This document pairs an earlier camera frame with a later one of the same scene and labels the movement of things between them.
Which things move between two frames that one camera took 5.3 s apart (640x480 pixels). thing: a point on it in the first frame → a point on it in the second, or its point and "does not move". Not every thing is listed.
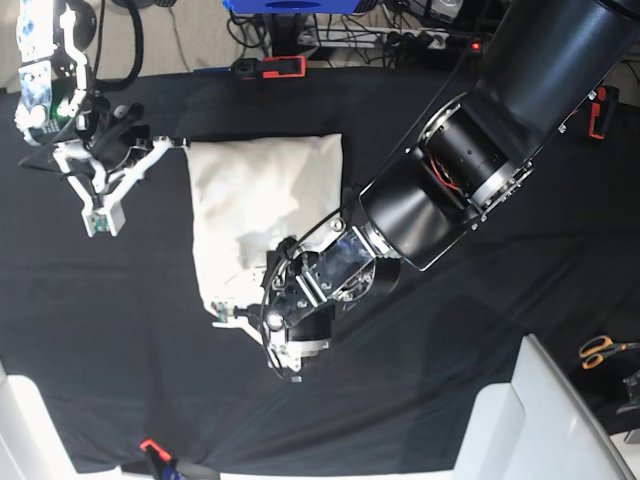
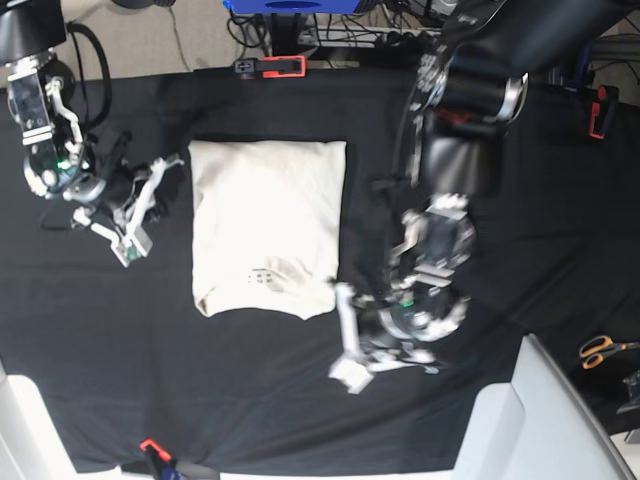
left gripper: (105, 169) → (134, 242)
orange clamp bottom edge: (161, 452) does not move
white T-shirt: (250, 194) does not move
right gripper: (285, 346) → (370, 347)
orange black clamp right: (601, 111) does not move
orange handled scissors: (593, 349) does not move
